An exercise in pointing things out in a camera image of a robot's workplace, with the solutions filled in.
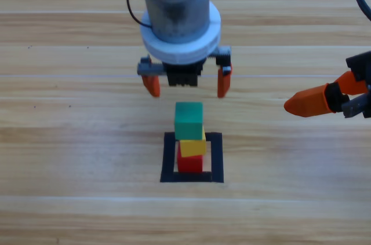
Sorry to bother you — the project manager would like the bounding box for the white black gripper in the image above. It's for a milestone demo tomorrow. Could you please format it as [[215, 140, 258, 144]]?
[[283, 50, 371, 118], [137, 1, 233, 98]]

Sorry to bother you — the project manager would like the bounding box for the green cube block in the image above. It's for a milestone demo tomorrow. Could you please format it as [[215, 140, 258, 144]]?
[[173, 101, 204, 141]]

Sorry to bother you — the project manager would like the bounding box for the red cube block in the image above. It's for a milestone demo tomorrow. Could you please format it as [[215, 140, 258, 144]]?
[[176, 143, 203, 174]]

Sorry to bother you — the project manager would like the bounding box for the yellow cube block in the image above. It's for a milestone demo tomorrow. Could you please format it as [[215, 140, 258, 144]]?
[[178, 126, 208, 158]]

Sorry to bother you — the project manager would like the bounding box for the black tape square outline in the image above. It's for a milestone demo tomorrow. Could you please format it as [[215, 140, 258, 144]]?
[[159, 131, 224, 184]]

